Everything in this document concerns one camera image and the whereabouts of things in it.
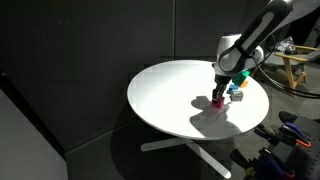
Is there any purple clamp with orange tip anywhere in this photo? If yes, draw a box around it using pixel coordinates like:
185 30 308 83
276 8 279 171
254 122 311 148

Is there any blue block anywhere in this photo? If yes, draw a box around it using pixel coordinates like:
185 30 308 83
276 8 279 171
226 84 239 94

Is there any round white table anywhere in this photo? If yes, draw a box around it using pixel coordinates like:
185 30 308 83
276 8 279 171
127 60 269 179

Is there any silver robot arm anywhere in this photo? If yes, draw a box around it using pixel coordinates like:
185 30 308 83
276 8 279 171
212 0 320 101

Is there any purple clamp lower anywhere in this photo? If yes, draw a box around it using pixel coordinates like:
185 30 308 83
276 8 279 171
230 148 296 180

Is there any grey block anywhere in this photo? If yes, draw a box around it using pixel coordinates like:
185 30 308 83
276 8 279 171
230 90 244 101

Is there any black cable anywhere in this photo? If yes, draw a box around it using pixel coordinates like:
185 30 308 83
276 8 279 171
253 49 320 100

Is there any wooden chair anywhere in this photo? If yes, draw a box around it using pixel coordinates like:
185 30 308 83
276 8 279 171
275 44 320 89

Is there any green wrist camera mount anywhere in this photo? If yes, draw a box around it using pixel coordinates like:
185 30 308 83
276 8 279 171
232 70 250 86

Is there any pink block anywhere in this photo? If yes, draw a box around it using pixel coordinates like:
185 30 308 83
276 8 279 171
211 97 224 109

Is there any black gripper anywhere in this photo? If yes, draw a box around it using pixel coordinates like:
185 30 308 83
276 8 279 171
212 75 231 100

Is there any orange block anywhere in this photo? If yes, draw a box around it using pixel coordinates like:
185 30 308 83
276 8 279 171
239 80 249 88

